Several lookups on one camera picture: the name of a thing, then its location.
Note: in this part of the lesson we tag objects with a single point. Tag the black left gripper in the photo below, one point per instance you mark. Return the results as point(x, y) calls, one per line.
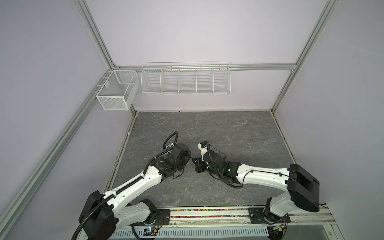
point(187, 157)

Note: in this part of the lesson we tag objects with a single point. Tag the aluminium enclosure frame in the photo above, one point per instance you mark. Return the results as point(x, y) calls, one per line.
point(24, 197)

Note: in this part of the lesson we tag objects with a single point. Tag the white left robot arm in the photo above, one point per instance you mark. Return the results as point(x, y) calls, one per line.
point(104, 213)

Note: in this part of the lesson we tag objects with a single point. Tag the white mesh box basket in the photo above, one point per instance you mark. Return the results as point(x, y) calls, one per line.
point(119, 90)

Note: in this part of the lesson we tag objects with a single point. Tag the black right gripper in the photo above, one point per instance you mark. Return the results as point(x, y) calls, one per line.
point(198, 164)

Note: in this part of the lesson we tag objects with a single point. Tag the white wire shelf basket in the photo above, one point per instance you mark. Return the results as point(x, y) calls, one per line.
point(186, 78)

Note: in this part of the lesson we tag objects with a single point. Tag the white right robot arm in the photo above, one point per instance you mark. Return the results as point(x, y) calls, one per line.
point(301, 190)

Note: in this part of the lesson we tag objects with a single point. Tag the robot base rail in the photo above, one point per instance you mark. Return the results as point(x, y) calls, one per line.
point(208, 222)

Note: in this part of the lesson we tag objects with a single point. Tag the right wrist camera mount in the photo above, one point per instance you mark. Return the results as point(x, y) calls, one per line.
point(203, 148)

